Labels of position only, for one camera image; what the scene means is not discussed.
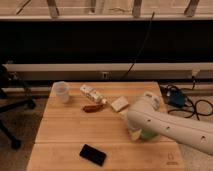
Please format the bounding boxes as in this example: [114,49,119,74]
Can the wall power outlet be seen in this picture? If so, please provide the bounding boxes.
[101,72,109,80]

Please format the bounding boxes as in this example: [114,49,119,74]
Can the black floor cables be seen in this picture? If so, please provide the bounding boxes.
[160,75,213,121]

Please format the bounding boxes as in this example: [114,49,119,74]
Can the blue power adapter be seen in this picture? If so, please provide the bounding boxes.
[167,91,186,107]

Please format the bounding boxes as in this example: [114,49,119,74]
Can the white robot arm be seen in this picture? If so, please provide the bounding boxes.
[125,91,213,156]

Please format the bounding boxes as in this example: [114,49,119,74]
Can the white sponge block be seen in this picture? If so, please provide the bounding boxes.
[111,96,129,112]

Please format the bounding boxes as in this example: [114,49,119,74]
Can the brown red marker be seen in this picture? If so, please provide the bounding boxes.
[82,104,104,113]

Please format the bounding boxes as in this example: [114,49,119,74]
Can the black office chair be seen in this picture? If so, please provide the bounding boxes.
[0,64,38,150]

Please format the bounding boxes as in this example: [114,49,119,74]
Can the black hanging cable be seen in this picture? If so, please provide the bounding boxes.
[120,11,156,81]

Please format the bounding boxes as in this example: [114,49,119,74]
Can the clear plastic cup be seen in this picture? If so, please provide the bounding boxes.
[53,81,70,103]

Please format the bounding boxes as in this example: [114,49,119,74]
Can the black eraser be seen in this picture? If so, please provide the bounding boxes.
[79,144,107,166]

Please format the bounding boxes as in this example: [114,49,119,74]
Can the green bowl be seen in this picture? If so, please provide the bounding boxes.
[130,129,157,141]

